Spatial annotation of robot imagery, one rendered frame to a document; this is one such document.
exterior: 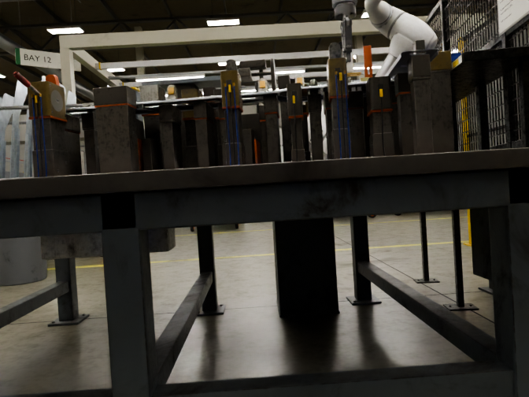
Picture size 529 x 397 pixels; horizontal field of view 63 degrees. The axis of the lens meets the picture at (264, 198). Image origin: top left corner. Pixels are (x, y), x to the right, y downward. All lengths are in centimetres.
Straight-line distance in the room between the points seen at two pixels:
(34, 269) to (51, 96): 266
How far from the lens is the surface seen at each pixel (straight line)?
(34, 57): 1265
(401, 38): 214
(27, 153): 599
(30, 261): 413
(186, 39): 798
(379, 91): 143
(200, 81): 201
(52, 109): 166
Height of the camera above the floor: 64
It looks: 1 degrees down
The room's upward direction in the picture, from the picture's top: 4 degrees counter-clockwise
